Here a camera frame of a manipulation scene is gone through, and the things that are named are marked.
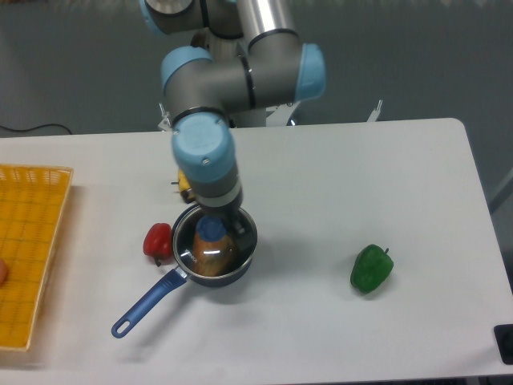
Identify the grey table leg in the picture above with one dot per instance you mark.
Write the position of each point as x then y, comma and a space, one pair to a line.
501, 193

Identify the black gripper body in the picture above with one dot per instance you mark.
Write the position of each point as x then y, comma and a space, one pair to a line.
230, 216

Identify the glass pot lid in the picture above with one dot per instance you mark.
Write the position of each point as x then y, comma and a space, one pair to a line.
183, 232

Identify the dark pot blue handle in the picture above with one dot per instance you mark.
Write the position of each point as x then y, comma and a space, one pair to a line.
172, 280

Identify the yellow woven basket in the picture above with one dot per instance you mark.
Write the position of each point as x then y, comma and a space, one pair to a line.
33, 200

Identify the green bell pepper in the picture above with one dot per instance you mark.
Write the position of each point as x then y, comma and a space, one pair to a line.
372, 266

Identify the yellow bell pepper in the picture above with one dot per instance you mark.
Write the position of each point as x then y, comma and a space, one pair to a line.
184, 188

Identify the red bell pepper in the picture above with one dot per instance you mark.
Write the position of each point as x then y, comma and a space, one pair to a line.
157, 244

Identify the black device at table edge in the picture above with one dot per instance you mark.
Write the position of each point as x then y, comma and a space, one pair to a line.
504, 338

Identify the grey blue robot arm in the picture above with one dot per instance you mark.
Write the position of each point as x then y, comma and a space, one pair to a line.
269, 67

